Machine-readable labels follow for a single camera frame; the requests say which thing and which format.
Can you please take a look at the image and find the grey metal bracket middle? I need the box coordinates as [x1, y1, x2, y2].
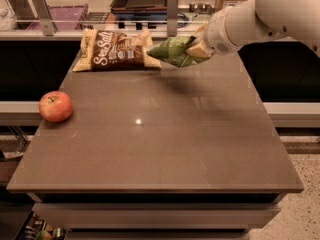
[167, 0, 179, 37]

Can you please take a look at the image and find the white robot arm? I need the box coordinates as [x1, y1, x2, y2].
[186, 0, 320, 59]

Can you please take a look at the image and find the grey metal bracket left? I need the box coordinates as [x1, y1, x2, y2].
[32, 0, 56, 36]

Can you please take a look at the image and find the dark tray stack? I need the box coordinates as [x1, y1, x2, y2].
[110, 0, 167, 21]

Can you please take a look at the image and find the red apple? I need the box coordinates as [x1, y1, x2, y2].
[39, 91, 73, 122]

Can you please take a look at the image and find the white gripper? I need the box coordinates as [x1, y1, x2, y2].
[186, 7, 245, 58]

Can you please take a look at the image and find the sea salt chip bag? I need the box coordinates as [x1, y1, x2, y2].
[73, 29, 161, 72]

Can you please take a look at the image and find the green jalapeno chip bag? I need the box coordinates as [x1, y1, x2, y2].
[146, 36, 212, 68]

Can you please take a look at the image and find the purple plastic crate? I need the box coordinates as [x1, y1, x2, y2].
[26, 3, 89, 31]

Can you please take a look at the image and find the grey metal bracket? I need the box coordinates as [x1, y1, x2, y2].
[32, 0, 56, 36]
[167, 0, 179, 37]

